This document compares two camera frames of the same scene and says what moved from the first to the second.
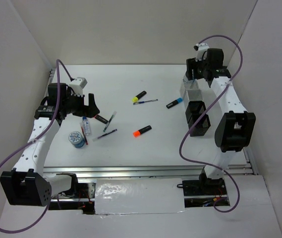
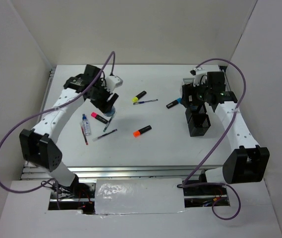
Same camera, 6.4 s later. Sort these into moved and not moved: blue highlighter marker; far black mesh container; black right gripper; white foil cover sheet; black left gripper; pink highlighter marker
Moved: black right gripper; black left gripper
Not moved: white foil cover sheet; blue highlighter marker; pink highlighter marker; far black mesh container
